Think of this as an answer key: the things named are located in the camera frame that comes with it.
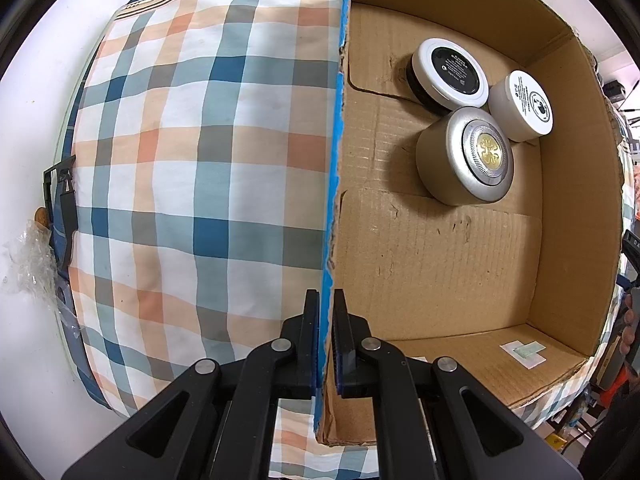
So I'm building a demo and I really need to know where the white rimmed black lid jar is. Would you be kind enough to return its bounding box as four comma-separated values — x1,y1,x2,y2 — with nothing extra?
406,38,490,113

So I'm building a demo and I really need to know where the person's right hand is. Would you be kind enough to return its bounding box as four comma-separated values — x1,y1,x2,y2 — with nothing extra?
619,294,635,356

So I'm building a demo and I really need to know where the silver jar with gold emblem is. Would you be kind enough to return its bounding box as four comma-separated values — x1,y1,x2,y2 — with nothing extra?
416,106,516,207

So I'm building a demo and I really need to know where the person's dark clothing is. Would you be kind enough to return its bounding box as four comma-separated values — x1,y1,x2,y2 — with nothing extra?
582,400,640,480

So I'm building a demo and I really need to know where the black plastic buckle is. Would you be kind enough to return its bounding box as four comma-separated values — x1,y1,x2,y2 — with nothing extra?
42,156,81,271

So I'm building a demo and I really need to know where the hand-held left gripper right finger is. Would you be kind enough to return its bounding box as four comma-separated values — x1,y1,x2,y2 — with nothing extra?
332,288,580,480

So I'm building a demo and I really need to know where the white jar with white lid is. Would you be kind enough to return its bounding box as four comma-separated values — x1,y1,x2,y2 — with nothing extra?
488,70,555,142

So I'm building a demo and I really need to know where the plaid blanket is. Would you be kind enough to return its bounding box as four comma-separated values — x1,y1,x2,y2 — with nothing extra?
50,0,638,478

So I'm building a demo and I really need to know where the clear plastic wrap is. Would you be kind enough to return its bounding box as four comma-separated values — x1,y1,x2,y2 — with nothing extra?
2,220,76,341

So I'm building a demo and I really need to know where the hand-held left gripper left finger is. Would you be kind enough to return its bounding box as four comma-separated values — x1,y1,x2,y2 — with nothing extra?
61,289,321,480

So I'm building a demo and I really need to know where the brown cardboard box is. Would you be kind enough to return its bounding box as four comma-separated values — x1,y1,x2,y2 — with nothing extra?
315,0,626,448

